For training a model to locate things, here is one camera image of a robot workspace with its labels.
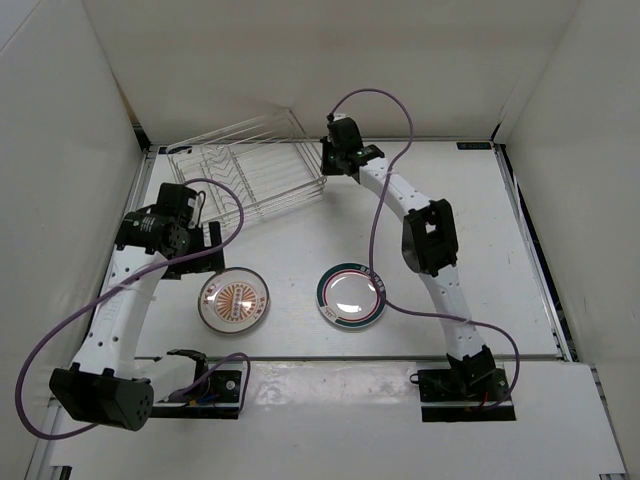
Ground orange sunburst patterned plate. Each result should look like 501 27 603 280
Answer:
197 267 271 335

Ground silver wire dish rack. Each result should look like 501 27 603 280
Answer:
165 109 326 230

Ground green red rimmed plate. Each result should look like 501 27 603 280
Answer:
315 262 386 331

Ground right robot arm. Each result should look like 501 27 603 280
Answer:
321 115 496 400

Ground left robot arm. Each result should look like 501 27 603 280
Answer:
49 183 225 431

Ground white front board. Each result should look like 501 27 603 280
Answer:
50 362 626 479

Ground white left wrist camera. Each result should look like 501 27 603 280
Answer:
192 190 206 226

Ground aluminium table front rail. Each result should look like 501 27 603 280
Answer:
82 352 596 366

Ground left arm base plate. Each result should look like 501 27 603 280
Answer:
150 352 251 420

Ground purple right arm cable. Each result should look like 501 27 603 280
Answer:
327 88 522 409

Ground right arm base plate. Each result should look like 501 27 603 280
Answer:
409 368 516 423

